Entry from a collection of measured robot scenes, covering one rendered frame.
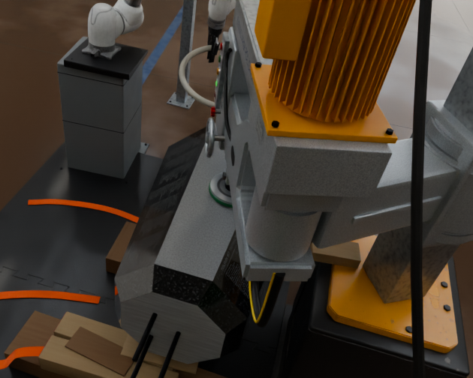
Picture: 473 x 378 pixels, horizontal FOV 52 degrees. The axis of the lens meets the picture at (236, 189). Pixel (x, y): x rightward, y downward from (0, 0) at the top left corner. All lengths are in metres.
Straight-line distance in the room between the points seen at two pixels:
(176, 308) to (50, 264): 1.22
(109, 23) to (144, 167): 1.04
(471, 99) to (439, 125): 0.11
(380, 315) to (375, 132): 1.04
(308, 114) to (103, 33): 2.15
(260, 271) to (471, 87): 0.79
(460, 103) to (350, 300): 0.84
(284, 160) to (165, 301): 1.00
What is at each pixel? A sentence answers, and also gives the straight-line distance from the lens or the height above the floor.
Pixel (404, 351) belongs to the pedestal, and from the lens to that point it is 1.96.
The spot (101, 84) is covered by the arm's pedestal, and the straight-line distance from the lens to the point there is 3.02.
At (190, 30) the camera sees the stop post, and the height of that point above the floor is 0.67.
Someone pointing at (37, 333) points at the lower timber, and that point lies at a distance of 2.52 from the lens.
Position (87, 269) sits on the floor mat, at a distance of 2.86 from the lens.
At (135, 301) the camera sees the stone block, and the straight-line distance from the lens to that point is 1.91.
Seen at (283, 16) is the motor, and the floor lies 1.92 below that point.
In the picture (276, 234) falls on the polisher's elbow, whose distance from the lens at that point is 1.26.
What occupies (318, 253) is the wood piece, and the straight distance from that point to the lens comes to 1.99.
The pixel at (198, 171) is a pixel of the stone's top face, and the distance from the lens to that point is 2.23.
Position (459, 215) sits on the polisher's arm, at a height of 1.32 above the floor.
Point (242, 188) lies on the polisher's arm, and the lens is 1.50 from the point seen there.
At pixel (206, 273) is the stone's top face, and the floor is 0.82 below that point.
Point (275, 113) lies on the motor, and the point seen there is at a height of 1.71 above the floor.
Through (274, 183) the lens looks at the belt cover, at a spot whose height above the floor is 1.60.
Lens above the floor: 2.24
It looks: 41 degrees down
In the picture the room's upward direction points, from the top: 11 degrees clockwise
